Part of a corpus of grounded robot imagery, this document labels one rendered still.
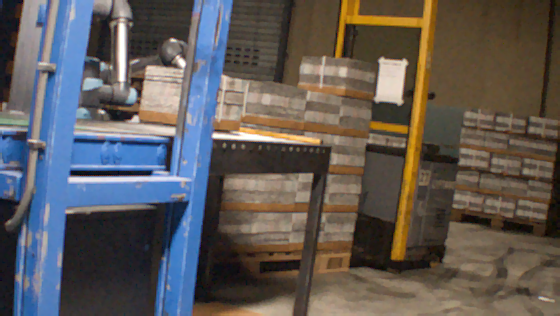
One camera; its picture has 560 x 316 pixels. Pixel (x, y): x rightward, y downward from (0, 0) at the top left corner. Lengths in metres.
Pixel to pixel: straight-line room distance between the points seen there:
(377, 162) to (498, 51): 5.48
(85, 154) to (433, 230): 3.84
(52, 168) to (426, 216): 4.02
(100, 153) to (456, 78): 8.99
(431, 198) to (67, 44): 4.06
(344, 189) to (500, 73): 6.02
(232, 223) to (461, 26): 7.05
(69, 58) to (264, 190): 2.84
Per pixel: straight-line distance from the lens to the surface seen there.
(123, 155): 2.19
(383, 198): 5.48
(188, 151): 2.22
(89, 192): 1.85
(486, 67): 10.78
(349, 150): 4.97
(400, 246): 5.24
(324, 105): 4.75
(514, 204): 8.98
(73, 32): 1.74
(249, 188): 4.38
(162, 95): 3.40
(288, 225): 4.65
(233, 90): 3.55
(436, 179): 5.52
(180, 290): 2.26
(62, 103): 1.73
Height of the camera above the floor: 0.90
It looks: 3 degrees down
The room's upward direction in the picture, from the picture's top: 8 degrees clockwise
